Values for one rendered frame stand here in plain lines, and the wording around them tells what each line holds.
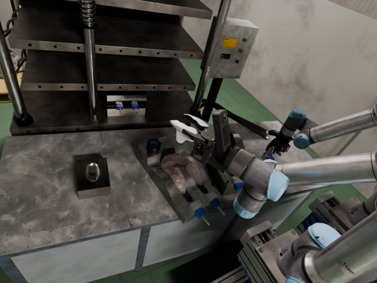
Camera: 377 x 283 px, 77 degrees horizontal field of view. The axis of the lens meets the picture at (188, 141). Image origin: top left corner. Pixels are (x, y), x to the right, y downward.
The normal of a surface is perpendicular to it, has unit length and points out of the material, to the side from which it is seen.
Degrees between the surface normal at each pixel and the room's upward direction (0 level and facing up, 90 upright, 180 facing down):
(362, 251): 90
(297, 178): 87
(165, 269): 0
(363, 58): 90
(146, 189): 0
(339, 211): 0
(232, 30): 90
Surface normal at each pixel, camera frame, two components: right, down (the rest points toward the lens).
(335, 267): -0.79, 0.27
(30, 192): 0.21, -0.73
